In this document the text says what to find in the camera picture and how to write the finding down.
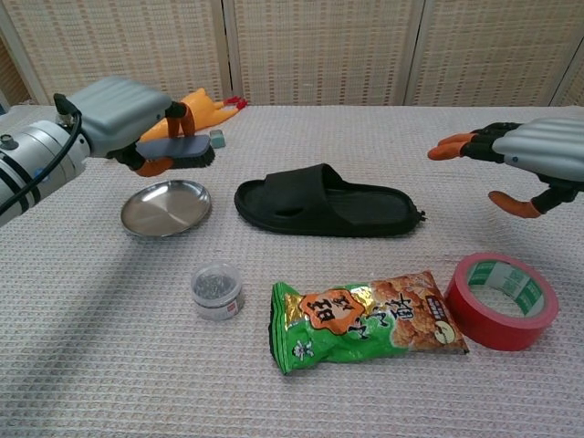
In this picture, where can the yellow rubber chicken toy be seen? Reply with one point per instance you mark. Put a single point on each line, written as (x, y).
(205, 107)

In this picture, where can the grey cleaning brush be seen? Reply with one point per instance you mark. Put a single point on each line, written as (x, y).
(191, 146)

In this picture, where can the red tape roll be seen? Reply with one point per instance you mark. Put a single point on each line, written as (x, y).
(483, 328)

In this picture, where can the small green eraser block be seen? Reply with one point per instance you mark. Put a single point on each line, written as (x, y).
(219, 139)

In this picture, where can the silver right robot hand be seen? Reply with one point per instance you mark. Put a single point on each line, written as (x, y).
(543, 141)

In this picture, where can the bamboo folding screen panel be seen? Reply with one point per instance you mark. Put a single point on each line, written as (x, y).
(13, 77)
(575, 86)
(128, 41)
(493, 50)
(319, 50)

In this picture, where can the round stainless steel plate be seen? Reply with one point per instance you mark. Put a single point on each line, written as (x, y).
(159, 214)

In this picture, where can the green snack bag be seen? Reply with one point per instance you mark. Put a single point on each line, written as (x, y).
(356, 328)

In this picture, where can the beige woven tablecloth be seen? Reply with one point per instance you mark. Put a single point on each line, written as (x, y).
(91, 342)

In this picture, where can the clear jar of pins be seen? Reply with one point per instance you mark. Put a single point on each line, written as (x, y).
(216, 292)

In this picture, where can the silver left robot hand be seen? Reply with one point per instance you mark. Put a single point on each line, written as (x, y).
(118, 114)

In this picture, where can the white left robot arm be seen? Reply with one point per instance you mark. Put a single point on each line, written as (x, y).
(41, 155)

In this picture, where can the black rubber slipper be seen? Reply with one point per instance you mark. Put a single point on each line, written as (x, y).
(296, 187)

